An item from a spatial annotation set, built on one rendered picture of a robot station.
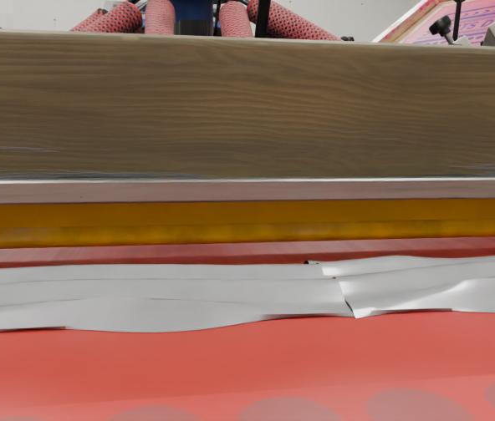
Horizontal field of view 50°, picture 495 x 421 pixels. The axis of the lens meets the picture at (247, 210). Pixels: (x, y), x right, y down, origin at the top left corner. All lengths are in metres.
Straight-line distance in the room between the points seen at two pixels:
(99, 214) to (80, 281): 0.07
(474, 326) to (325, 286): 0.05
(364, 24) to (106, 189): 4.59
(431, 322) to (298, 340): 0.05
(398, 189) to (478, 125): 0.06
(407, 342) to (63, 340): 0.10
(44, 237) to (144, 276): 0.07
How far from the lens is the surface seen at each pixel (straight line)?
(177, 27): 0.57
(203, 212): 0.26
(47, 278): 0.22
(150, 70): 0.25
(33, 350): 0.17
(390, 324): 0.18
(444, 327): 0.19
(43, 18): 4.56
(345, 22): 4.74
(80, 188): 0.24
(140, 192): 0.24
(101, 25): 0.95
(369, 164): 0.27
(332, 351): 0.16
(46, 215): 0.27
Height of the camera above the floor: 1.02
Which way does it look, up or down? 8 degrees down
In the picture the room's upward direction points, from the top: straight up
